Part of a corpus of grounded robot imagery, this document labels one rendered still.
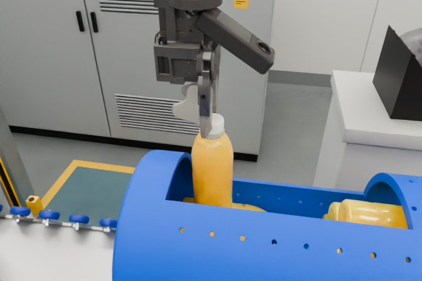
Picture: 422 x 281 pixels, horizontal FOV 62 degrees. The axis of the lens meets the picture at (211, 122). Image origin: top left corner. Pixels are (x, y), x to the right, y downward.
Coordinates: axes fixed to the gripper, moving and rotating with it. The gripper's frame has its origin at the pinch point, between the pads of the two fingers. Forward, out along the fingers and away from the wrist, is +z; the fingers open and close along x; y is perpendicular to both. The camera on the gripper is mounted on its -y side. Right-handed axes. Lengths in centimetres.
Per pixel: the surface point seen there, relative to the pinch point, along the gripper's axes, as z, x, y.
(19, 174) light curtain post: 44, -26, 66
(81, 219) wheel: 31.8, -2.7, 30.2
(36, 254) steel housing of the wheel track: 37, 4, 38
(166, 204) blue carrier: 6.9, 11.8, 4.6
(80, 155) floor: 130, -134, 117
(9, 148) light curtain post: 34, -27, 66
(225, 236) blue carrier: 8.6, 14.7, -4.4
